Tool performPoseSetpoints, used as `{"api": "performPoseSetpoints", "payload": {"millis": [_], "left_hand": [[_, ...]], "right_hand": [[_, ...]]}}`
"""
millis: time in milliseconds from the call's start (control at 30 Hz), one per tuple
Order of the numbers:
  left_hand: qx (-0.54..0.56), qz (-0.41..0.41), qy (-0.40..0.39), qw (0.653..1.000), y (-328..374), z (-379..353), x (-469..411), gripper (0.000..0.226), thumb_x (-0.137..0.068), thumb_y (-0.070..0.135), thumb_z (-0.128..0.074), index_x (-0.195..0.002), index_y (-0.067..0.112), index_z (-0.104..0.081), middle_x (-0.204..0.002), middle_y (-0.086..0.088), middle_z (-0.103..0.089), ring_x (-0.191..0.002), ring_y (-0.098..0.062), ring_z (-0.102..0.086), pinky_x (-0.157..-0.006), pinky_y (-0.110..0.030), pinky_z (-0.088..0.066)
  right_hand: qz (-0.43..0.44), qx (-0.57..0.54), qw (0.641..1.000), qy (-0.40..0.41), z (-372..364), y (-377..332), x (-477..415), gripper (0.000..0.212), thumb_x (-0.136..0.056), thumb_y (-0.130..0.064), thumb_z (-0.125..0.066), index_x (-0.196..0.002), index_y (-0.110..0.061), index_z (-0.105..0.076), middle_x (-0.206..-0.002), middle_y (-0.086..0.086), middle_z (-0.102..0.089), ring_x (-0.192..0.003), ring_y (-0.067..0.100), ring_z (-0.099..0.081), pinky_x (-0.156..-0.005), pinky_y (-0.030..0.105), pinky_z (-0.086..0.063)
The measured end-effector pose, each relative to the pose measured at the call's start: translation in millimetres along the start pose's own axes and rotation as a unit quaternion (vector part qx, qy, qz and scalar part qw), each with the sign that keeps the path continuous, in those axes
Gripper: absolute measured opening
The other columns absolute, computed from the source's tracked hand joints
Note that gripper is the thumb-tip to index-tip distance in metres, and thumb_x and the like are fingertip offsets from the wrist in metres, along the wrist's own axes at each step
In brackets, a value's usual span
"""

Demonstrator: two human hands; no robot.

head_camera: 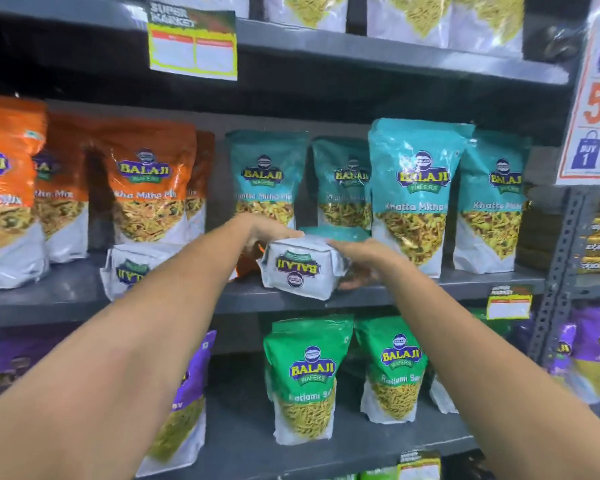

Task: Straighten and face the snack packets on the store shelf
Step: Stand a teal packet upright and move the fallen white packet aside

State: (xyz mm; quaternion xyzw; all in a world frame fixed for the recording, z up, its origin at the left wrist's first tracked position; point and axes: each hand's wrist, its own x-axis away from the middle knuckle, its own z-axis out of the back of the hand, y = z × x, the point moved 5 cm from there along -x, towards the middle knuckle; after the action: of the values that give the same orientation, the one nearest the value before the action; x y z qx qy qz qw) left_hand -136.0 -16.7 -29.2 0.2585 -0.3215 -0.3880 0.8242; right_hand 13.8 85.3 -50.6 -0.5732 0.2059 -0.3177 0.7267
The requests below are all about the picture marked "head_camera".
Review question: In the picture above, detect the person's left forearm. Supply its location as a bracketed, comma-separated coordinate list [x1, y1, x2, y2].
[0, 217, 253, 480]

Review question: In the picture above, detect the person's right forearm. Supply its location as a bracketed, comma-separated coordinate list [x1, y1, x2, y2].
[380, 255, 600, 480]

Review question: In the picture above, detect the green snack packet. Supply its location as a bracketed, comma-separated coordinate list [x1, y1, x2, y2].
[263, 315, 355, 446]
[354, 316, 429, 425]
[427, 309, 512, 415]

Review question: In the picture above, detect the teal snack packet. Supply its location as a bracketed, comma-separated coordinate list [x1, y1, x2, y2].
[224, 129, 311, 230]
[452, 130, 532, 275]
[311, 137, 374, 232]
[256, 226, 371, 302]
[368, 118, 476, 279]

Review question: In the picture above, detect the stack of brown packets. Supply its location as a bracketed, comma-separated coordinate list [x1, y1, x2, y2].
[516, 199, 600, 275]

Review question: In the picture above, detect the grey metal shelf rack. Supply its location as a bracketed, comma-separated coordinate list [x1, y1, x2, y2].
[0, 0, 600, 480]

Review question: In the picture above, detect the yellow green shelf price label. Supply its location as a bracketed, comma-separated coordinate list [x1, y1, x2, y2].
[485, 284, 534, 321]
[146, 2, 239, 82]
[397, 451, 442, 480]

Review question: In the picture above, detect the dark shiny packet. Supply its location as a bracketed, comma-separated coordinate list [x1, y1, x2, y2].
[539, 24, 587, 64]

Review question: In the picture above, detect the white promotional offer sign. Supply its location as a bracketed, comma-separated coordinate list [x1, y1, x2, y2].
[554, 0, 600, 187]

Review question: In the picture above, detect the person's right hand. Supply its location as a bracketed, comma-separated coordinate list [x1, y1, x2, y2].
[327, 238, 407, 292]

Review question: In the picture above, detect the orange snack packet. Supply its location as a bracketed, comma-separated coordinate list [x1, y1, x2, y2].
[185, 130, 216, 241]
[32, 112, 90, 264]
[87, 120, 199, 245]
[99, 242, 263, 302]
[0, 93, 50, 290]

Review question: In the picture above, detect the purple snack packet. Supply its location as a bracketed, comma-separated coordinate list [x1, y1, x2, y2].
[569, 306, 600, 404]
[546, 322, 579, 381]
[0, 325, 77, 411]
[135, 330, 217, 478]

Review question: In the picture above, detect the person's left hand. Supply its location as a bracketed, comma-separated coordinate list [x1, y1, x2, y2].
[239, 214, 306, 256]

